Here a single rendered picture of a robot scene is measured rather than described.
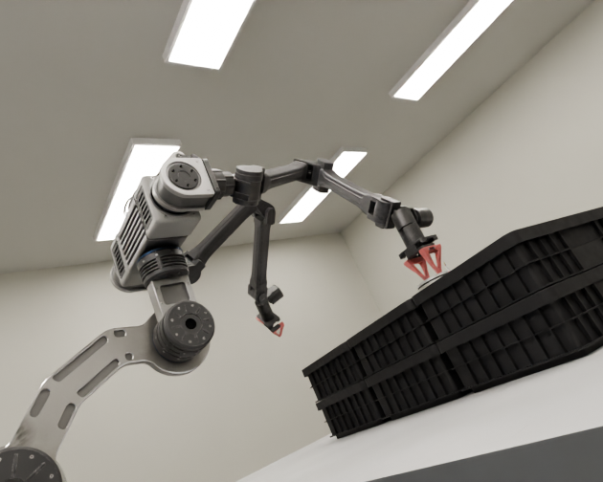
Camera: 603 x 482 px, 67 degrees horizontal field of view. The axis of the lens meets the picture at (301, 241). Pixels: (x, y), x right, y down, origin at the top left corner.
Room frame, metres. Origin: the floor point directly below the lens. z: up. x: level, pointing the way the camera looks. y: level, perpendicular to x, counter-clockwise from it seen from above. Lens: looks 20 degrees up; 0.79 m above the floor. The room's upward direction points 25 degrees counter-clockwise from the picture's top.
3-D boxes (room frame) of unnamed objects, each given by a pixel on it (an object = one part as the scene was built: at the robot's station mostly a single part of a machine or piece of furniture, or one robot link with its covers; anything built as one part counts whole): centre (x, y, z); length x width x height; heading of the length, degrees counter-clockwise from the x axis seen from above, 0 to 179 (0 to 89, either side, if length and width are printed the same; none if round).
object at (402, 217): (1.22, -0.29, 1.15); 0.07 x 0.06 x 0.07; 132
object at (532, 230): (1.03, -0.41, 0.92); 0.40 x 0.30 x 0.02; 125
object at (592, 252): (1.03, -0.41, 0.87); 0.40 x 0.30 x 0.11; 125
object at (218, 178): (1.12, 0.15, 1.45); 0.09 x 0.08 x 0.12; 43
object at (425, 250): (1.21, -0.28, 1.02); 0.07 x 0.07 x 0.09; 34
